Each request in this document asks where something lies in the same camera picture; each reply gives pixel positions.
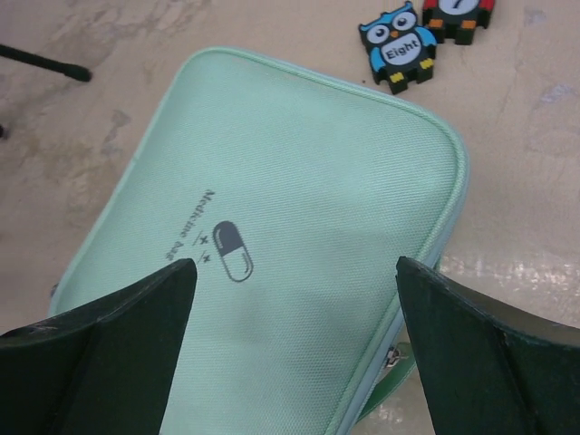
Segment mint green medicine case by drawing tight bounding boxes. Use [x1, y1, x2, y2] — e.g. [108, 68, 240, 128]
[50, 47, 469, 434]

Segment blue owl number block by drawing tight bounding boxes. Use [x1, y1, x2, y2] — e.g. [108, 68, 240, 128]
[358, 1, 438, 95]

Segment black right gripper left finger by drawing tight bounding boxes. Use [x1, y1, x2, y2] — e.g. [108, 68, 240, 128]
[1, 259, 198, 435]

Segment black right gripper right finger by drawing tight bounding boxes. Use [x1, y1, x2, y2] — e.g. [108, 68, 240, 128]
[396, 256, 579, 435]

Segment black music stand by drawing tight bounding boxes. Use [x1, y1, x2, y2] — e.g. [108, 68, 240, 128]
[0, 43, 92, 140]

